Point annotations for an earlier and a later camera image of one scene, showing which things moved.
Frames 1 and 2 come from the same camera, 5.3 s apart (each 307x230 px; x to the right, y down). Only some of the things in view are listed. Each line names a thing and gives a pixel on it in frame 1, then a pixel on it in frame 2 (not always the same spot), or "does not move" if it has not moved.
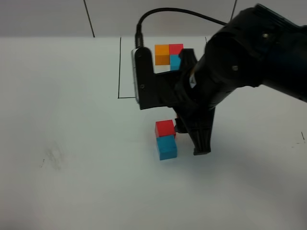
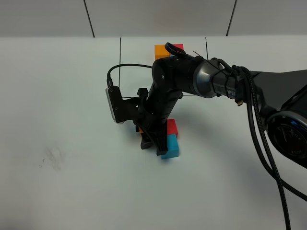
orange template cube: [162, 54] does not move
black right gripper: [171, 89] to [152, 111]
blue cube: [167, 147] does not move
